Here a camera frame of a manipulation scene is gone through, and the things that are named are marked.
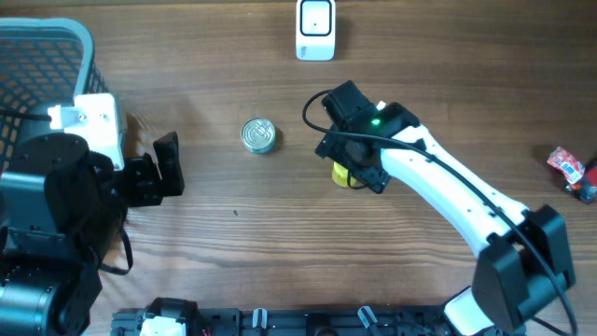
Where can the white barcode scanner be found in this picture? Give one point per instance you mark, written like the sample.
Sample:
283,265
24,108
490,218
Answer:
315,30

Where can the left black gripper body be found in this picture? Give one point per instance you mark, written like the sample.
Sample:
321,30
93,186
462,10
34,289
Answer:
141,185

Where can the silver tin can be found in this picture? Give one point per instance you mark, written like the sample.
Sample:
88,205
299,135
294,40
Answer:
259,135

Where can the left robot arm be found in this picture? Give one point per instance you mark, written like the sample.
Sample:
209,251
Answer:
66,207

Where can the red tissue pack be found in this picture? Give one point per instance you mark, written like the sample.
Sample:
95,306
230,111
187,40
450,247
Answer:
571,168

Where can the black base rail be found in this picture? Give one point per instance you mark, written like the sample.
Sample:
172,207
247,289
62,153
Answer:
167,316

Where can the grey plastic basket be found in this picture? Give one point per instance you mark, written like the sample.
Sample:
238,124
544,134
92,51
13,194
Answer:
44,62

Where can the yellow mentos bottle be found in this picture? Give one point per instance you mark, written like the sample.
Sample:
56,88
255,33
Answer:
340,176

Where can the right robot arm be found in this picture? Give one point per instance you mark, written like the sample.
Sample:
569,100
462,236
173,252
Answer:
524,261

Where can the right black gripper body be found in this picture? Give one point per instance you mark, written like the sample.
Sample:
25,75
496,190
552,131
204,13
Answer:
364,170

